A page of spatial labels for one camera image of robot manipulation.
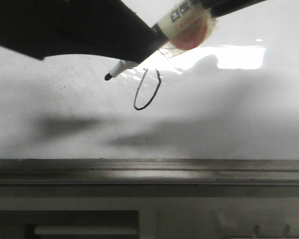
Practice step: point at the white whiteboard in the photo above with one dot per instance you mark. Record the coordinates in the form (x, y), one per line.
(236, 96)

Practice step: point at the grey cabinet below whiteboard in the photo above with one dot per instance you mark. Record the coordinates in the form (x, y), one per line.
(149, 212)

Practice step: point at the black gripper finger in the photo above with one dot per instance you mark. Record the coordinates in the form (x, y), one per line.
(231, 6)
(43, 28)

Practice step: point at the grey aluminium whiteboard frame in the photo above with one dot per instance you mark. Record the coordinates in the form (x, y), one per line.
(149, 171)

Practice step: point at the red magnet taped to marker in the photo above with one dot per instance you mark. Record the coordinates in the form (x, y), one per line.
(188, 34)

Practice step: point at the white black whiteboard marker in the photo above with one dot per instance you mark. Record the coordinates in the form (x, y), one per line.
(174, 16)

